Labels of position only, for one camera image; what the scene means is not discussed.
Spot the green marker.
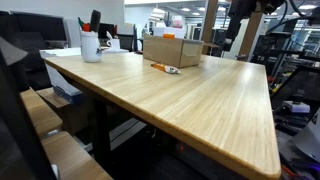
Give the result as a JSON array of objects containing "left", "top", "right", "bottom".
[{"left": 77, "top": 16, "right": 85, "bottom": 31}]

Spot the black table leg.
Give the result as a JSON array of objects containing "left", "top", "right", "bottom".
[{"left": 90, "top": 98, "right": 113, "bottom": 168}]

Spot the white mug with dark logo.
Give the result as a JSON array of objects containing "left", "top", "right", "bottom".
[{"left": 80, "top": 30, "right": 104, "bottom": 64}]

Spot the black equipment cabinet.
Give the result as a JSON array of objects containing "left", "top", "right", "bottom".
[{"left": 210, "top": 28, "right": 229, "bottom": 58}]

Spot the white device with black knob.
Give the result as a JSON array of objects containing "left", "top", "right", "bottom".
[{"left": 281, "top": 99, "right": 312, "bottom": 115}]

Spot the small white pitcher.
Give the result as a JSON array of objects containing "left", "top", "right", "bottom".
[{"left": 105, "top": 30, "right": 122, "bottom": 52}]

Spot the black foreground panel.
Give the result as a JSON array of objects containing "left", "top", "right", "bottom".
[{"left": 0, "top": 36, "right": 58, "bottom": 180}]

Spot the black slanted frame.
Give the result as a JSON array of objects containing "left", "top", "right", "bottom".
[{"left": 270, "top": 64, "right": 320, "bottom": 113}]

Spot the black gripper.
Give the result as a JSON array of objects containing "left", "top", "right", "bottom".
[{"left": 228, "top": 0, "right": 258, "bottom": 37}]

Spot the white box with blue base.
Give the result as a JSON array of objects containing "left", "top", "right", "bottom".
[{"left": 44, "top": 63, "right": 84, "bottom": 105}]

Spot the small dark monitor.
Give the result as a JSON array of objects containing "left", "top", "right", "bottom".
[{"left": 97, "top": 22, "right": 117, "bottom": 40}]

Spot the light wooden board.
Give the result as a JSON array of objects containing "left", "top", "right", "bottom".
[
  {"left": 39, "top": 130, "right": 114, "bottom": 180},
  {"left": 19, "top": 87, "right": 64, "bottom": 138}
]

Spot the large black monitor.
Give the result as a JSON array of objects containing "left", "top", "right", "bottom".
[{"left": 9, "top": 10, "right": 68, "bottom": 43}]

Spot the brown cardboard box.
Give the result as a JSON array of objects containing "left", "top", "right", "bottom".
[{"left": 142, "top": 34, "right": 219, "bottom": 69}]

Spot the white desk surface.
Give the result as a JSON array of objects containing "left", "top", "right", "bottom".
[{"left": 39, "top": 47, "right": 130, "bottom": 60}]

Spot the grey slanted panel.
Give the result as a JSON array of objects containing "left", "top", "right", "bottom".
[{"left": 291, "top": 108, "right": 320, "bottom": 164}]

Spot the narrow brown pillar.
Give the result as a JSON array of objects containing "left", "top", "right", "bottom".
[{"left": 200, "top": 0, "right": 219, "bottom": 56}]

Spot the plain brown carton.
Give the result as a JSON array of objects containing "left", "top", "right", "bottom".
[{"left": 35, "top": 87, "right": 96, "bottom": 136}]

